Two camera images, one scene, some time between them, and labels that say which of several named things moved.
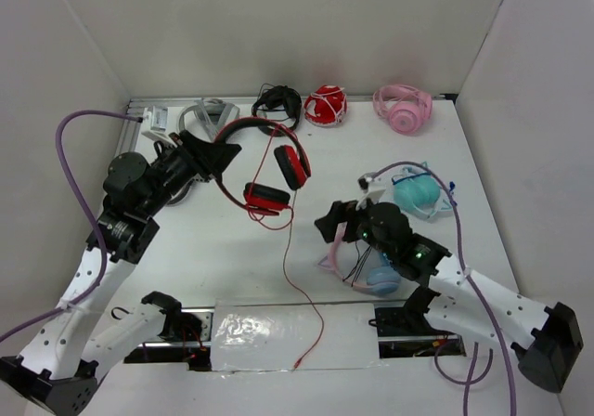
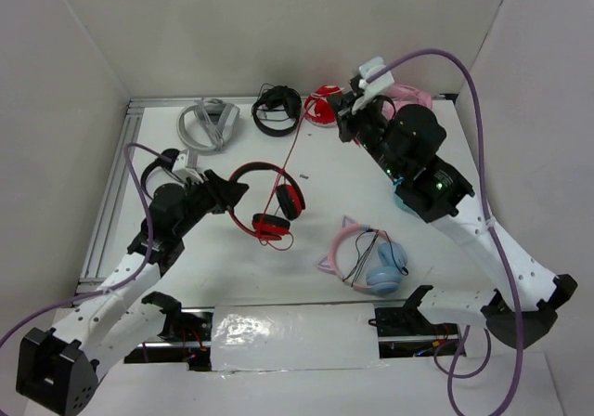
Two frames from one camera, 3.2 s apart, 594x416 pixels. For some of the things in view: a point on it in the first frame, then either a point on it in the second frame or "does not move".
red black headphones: (270, 199) to (272, 229)
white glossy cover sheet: (266, 335) does not move
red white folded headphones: (327, 106) does not move
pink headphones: (406, 108) does not move
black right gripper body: (358, 227) to (365, 123)
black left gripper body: (181, 163) to (202, 199)
